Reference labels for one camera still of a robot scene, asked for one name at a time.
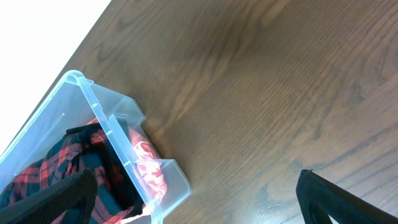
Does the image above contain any orange garment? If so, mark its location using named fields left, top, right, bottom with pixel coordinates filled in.
left=81, top=121, right=168, bottom=223

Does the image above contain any clear plastic storage bin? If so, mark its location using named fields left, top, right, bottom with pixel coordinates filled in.
left=1, top=70, right=191, bottom=220

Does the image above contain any red plaid shirt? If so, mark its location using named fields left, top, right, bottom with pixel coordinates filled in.
left=0, top=123, right=139, bottom=224

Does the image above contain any black ribbed garment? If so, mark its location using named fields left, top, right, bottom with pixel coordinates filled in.
left=116, top=118, right=144, bottom=218

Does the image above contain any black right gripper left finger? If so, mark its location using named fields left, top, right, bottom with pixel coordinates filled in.
left=1, top=169, right=98, bottom=224

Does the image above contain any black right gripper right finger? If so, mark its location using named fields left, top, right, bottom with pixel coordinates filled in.
left=296, top=170, right=397, bottom=224

